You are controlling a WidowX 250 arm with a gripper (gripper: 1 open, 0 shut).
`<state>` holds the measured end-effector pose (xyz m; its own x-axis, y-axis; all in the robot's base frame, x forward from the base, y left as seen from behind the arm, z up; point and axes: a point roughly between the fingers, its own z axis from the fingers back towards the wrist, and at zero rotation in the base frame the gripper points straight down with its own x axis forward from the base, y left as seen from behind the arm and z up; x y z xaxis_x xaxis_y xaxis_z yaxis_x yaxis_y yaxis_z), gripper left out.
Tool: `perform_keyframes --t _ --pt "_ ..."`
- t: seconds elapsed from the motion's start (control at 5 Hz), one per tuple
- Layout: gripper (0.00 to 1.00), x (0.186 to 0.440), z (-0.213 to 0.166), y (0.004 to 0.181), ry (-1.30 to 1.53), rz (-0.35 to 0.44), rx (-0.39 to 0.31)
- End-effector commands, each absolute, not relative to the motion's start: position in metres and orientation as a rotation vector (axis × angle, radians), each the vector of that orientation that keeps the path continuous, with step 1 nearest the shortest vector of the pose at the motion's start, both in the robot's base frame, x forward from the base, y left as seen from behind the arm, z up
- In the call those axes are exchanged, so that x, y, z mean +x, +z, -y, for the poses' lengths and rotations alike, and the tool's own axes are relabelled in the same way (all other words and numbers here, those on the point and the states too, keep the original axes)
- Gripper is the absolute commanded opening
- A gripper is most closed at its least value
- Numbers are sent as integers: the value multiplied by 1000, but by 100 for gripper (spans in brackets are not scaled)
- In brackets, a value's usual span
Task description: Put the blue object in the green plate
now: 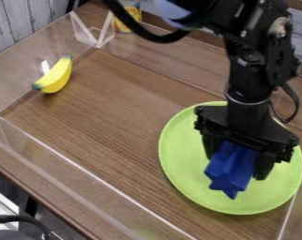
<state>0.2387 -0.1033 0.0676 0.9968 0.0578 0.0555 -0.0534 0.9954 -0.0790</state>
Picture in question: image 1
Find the yellow blue labelled can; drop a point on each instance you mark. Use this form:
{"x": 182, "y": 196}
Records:
{"x": 127, "y": 13}

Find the clear acrylic front wall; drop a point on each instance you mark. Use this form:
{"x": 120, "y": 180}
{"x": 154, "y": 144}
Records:
{"x": 96, "y": 208}

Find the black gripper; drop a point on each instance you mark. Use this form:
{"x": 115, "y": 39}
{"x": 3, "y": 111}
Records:
{"x": 262, "y": 135}

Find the clear acrylic corner bracket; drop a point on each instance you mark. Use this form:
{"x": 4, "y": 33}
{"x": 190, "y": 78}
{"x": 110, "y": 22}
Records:
{"x": 94, "y": 36}

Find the green round plate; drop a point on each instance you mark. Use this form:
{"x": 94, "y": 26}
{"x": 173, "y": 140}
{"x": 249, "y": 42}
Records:
{"x": 185, "y": 162}

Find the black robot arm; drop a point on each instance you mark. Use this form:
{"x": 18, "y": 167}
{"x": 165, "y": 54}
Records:
{"x": 255, "y": 27}

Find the yellow toy banana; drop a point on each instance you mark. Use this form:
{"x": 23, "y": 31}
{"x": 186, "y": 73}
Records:
{"x": 56, "y": 79}

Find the blue star-shaped block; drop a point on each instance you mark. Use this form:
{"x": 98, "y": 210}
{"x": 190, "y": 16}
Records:
{"x": 231, "y": 168}

